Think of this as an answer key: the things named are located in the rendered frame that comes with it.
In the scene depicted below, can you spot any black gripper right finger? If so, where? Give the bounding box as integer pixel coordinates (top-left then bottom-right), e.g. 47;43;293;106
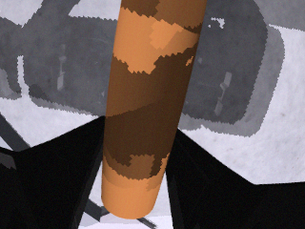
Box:
165;127;305;229

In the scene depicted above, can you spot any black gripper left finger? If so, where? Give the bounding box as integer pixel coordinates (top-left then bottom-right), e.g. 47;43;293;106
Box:
0;115;106;229

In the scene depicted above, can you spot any brown cylinder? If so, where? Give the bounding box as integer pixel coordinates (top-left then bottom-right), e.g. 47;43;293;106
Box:
100;0;207;220

